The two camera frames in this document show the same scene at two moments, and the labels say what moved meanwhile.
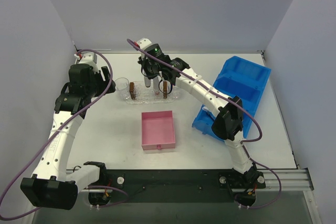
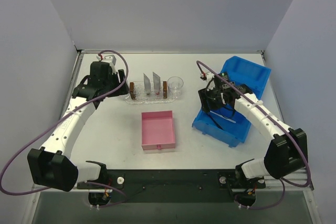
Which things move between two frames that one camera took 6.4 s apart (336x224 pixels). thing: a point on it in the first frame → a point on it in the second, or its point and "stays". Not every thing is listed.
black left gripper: (105, 77) → (121, 78)
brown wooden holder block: (132, 90) stays
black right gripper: (151, 70) → (207, 104)
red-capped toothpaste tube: (156, 86) stays
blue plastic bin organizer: (241, 79) stays
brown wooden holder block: (165, 86) stays
